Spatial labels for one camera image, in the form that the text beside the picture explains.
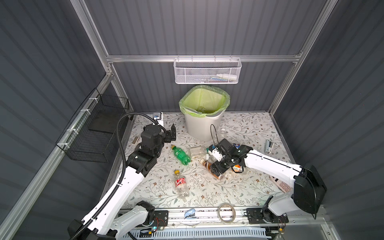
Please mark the orange label clear bottle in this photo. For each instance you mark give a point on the orange label clear bottle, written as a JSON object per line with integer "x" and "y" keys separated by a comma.
{"x": 237, "y": 169}

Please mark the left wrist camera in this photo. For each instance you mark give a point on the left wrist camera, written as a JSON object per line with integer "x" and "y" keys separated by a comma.
{"x": 158, "y": 116}

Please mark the green bottle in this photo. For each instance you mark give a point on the green bottle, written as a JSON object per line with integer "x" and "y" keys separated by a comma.
{"x": 181, "y": 155}

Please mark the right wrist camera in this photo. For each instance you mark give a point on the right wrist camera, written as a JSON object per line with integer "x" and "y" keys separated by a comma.
{"x": 215, "y": 153}

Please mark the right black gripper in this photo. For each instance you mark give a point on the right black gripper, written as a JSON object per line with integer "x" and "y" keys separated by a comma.
{"x": 220, "y": 169}

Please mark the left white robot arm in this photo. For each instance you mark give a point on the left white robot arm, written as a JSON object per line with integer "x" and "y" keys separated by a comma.
{"x": 102, "y": 222}

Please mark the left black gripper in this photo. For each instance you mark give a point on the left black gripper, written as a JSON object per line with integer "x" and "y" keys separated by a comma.
{"x": 166, "y": 134}

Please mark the pink white calculator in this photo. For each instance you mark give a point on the pink white calculator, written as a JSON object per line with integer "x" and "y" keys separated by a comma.
{"x": 281, "y": 185}

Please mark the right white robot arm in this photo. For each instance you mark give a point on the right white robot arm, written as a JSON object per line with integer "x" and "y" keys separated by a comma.
{"x": 307, "y": 189}

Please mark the upright clear bottle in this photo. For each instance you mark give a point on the upright clear bottle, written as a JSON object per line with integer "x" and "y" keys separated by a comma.
{"x": 222, "y": 134}

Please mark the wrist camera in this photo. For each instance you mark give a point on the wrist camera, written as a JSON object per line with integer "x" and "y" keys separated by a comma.
{"x": 215, "y": 153}
{"x": 158, "y": 116}

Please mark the clear bottle red label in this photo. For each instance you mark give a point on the clear bottle red label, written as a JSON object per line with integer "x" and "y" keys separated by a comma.
{"x": 181, "y": 185}

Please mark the clear square bottle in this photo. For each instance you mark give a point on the clear square bottle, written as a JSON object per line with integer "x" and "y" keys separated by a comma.
{"x": 198, "y": 151}

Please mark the white wire mesh basket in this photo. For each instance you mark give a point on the white wire mesh basket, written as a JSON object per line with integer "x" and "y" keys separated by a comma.
{"x": 207, "y": 71}

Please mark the green bin liner bag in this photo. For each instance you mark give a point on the green bin liner bag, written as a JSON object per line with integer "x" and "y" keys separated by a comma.
{"x": 204, "y": 101}

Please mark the black wire wall basket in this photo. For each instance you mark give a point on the black wire wall basket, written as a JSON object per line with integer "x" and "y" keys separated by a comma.
{"x": 93, "y": 136}

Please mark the white plastic trash bin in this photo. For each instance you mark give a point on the white plastic trash bin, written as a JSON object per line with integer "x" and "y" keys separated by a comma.
{"x": 199, "y": 124}

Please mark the roll of clear tape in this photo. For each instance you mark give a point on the roll of clear tape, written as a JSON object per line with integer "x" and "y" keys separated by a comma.
{"x": 226, "y": 213}

